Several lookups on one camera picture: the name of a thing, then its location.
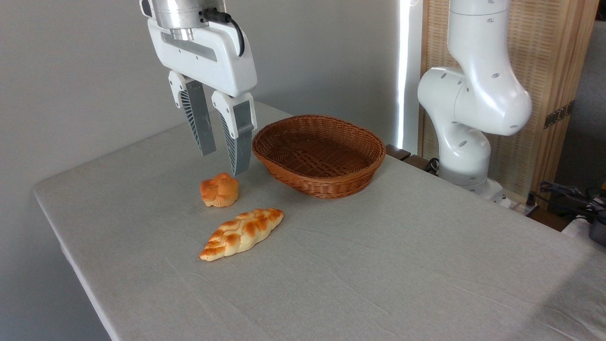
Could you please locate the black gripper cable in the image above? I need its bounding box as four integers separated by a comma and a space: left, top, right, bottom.
201, 8, 246, 58

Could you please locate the bright white window strip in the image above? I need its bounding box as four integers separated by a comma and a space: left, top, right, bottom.
396, 0, 423, 153

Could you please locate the orange muffin-shaped bread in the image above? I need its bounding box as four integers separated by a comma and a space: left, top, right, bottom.
199, 172, 240, 208

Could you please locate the dark metal screen hinge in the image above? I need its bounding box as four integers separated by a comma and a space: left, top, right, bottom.
543, 100, 576, 129

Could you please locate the grey tablecloth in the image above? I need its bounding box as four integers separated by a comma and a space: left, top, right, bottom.
32, 99, 606, 341

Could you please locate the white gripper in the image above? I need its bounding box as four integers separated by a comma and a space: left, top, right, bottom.
147, 18, 258, 177

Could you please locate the braided golden bread loaf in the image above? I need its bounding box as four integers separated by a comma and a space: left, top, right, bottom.
198, 208, 285, 262

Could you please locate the dark brown wooden bench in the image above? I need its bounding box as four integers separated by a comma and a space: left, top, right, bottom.
385, 144, 441, 175

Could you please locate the brown wicker basket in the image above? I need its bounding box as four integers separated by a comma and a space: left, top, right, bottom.
251, 115, 387, 199

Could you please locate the black cable bundle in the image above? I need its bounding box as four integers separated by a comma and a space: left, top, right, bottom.
539, 181, 606, 224

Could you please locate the white power strip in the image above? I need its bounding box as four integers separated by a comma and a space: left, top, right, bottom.
501, 195, 540, 216

